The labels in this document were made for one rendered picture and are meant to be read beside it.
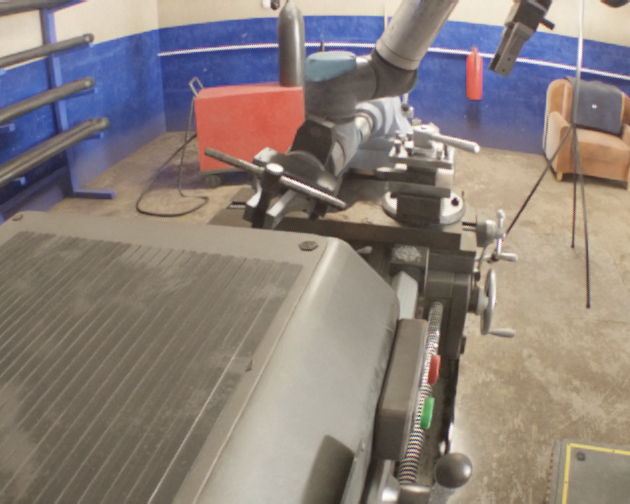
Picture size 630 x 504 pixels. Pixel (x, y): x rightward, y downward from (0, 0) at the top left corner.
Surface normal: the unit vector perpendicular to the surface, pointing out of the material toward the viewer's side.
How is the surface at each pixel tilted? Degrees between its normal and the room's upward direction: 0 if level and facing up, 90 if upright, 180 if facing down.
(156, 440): 0
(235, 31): 90
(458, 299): 90
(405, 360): 0
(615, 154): 90
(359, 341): 45
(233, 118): 90
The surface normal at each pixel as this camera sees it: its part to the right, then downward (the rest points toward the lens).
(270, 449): 0.66, -0.55
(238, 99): 0.09, 0.48
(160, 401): -0.03, -0.87
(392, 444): -0.26, 0.48
